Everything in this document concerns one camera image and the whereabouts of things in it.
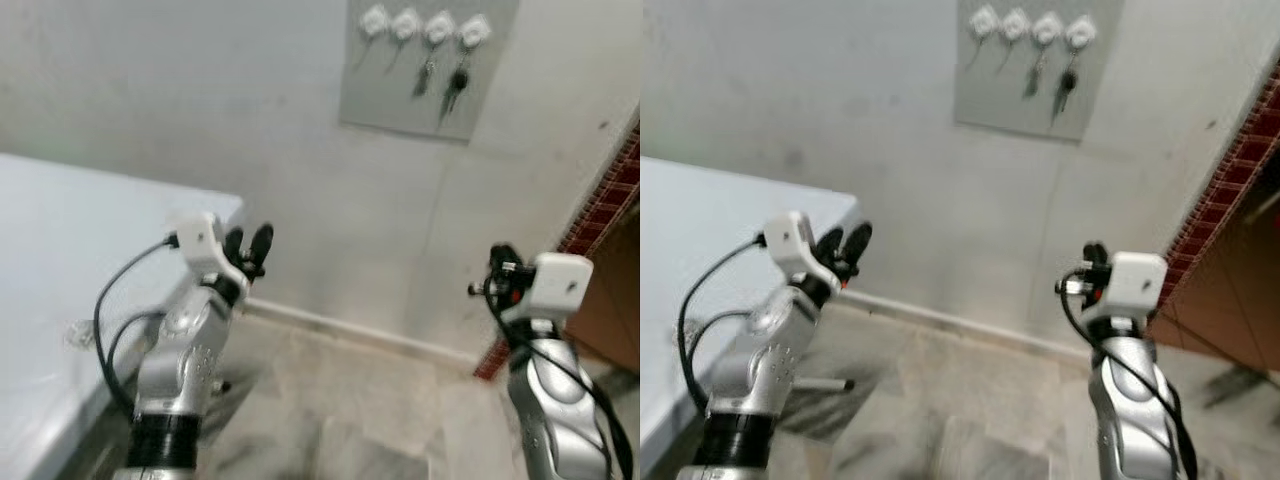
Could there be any grey hook board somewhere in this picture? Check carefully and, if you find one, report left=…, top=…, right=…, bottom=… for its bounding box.
left=338, top=0, right=521, bottom=142
left=953, top=0, right=1126, bottom=142

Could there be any red brick pattern trim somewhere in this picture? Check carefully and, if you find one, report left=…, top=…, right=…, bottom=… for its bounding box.
left=475, top=120, right=641, bottom=381
left=1145, top=60, right=1280, bottom=341

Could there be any light blue folding table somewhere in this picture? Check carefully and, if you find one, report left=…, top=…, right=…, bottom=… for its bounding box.
left=0, top=152, right=246, bottom=480
left=640, top=157, right=863, bottom=479

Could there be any black hanging key bunch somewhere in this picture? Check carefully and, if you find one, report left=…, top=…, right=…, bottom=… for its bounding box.
left=1050, top=50, right=1080, bottom=126
left=438, top=50, right=471, bottom=126

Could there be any grey hanging key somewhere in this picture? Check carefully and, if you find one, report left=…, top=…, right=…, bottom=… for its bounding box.
left=1022, top=48, right=1047, bottom=99
left=413, top=48, right=438, bottom=99

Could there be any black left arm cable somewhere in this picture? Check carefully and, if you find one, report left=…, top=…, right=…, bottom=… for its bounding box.
left=93, top=236, right=181, bottom=421
left=693, top=310, right=753, bottom=393
left=105, top=310, right=167, bottom=401
left=677, top=236, right=769, bottom=421

